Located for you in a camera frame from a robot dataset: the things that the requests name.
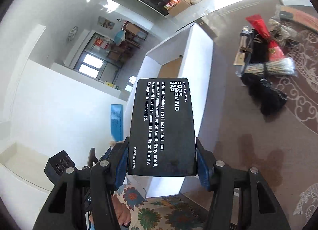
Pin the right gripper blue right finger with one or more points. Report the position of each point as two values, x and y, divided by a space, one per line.
258 206

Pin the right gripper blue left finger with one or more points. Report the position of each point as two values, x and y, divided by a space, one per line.
80 191

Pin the black odor removing bar box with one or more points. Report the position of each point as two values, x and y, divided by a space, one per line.
162 134

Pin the black beaded fabric pouch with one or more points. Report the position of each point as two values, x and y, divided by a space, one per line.
271 99

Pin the red snack packet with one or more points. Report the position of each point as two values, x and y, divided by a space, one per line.
272 46

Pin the black velvet pouch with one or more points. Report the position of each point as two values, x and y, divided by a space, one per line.
260 51

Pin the gold cosmetic tube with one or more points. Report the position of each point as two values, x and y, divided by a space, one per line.
244 46

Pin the rhinestone silver bow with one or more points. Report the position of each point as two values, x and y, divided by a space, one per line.
281 33

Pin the person right hand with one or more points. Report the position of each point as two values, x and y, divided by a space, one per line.
119 211

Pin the blue white small carton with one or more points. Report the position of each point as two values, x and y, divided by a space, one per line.
117 122

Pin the large white open box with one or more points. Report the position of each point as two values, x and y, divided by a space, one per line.
186 54

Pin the bagged dark clothing package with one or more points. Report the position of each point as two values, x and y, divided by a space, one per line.
291 14

